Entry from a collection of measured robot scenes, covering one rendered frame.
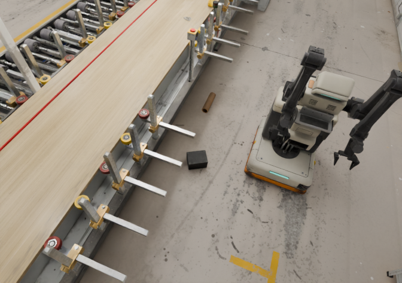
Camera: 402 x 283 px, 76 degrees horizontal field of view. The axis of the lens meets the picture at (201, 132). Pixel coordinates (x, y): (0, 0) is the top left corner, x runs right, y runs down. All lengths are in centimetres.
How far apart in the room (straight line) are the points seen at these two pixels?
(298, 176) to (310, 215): 42
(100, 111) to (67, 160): 44
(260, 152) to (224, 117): 78
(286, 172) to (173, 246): 123
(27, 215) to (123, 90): 107
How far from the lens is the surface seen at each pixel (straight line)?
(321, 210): 289
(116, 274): 161
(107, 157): 148
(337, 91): 182
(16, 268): 171
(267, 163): 258
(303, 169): 268
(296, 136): 218
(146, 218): 254
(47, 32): 311
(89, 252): 181
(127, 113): 201
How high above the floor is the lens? 239
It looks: 53 degrees down
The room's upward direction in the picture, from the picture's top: 7 degrees clockwise
